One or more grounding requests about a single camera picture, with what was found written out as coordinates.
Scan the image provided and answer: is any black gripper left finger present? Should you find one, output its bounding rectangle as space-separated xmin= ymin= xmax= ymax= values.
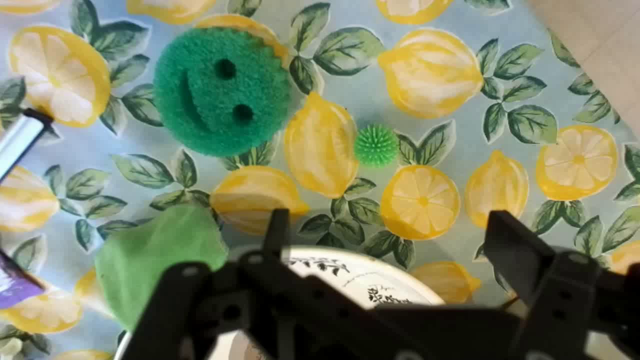
xmin=239 ymin=208 xmax=291 ymax=297

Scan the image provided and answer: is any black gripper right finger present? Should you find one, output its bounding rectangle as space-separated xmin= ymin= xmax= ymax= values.
xmin=485 ymin=210 xmax=601 ymax=315

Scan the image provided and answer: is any green cloth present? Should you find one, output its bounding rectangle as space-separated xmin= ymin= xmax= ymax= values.
xmin=95 ymin=205 xmax=231 ymax=330

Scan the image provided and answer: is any white floral plate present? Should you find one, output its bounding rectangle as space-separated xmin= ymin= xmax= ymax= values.
xmin=113 ymin=245 xmax=449 ymax=360

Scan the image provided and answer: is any small green spiky ball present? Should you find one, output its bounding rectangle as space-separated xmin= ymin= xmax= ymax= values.
xmin=355 ymin=124 xmax=399 ymax=167

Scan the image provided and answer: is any lemon print tablecloth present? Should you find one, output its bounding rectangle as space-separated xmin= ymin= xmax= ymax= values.
xmin=0 ymin=0 xmax=640 ymax=360

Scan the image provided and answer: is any green smiley sponge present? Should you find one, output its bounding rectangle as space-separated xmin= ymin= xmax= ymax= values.
xmin=155 ymin=29 xmax=292 ymax=156

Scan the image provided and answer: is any purple package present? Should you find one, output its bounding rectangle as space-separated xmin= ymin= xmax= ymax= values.
xmin=0 ymin=252 xmax=45 ymax=309

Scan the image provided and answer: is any silver metal bar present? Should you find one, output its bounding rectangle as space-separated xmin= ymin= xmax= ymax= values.
xmin=0 ymin=109 xmax=53 ymax=182

